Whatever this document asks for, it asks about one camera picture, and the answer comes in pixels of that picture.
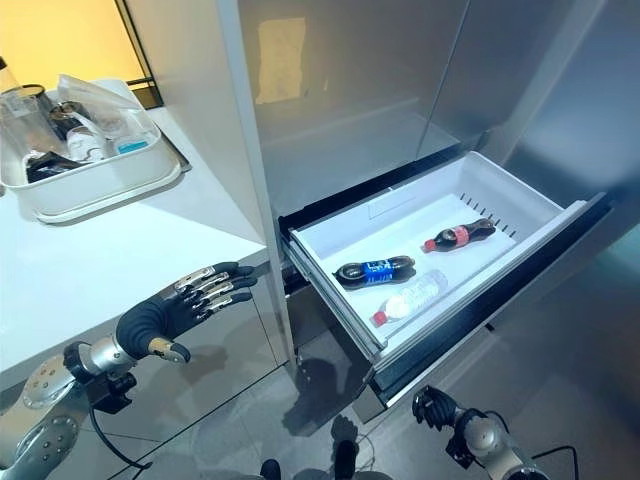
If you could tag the robot right five-finger hand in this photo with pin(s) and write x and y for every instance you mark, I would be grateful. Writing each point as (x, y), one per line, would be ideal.
(435, 407)

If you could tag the robot left five-finger hand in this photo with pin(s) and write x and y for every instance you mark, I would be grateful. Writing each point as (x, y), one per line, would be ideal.
(150, 322)

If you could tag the robot left silver arm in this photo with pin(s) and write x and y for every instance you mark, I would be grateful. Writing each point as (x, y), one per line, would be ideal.
(45, 390)

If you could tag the white refrigerator drawer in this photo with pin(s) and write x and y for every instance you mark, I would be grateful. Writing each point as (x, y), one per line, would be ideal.
(350, 235)

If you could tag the silver refrigerator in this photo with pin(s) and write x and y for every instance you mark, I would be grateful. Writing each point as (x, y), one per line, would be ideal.
(350, 75)

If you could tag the counter cabinet with glossy front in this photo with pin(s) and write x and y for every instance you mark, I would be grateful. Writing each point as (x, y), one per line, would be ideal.
(225, 350)

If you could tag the clear water bottle red cap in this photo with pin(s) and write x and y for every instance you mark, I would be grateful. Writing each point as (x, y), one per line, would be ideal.
(415, 295)

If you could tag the white plastic tray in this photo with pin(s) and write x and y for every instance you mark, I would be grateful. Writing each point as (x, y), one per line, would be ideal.
(100, 196)

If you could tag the cola bottle blue label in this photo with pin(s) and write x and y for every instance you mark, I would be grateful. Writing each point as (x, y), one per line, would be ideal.
(377, 270)

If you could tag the cola bottle red label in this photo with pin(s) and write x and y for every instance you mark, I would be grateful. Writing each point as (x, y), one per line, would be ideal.
(457, 235)

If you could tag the robot left dark foot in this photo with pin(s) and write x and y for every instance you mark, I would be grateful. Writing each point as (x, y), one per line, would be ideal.
(271, 470)

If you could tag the small blue pad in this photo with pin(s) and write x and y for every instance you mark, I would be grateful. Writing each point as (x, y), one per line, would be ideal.
(132, 146)

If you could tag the black flat item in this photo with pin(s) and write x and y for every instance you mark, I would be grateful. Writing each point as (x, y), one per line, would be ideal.
(45, 168)

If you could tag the small white bottle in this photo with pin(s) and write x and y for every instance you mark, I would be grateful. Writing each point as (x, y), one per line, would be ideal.
(82, 145)

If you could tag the clear plastic bag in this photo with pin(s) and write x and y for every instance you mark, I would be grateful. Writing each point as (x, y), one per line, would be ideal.
(95, 95)

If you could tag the clear glass pitcher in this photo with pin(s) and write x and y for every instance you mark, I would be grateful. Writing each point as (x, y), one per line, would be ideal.
(20, 120)

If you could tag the black metal frame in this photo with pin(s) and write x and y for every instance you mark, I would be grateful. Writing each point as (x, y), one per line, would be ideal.
(150, 97)

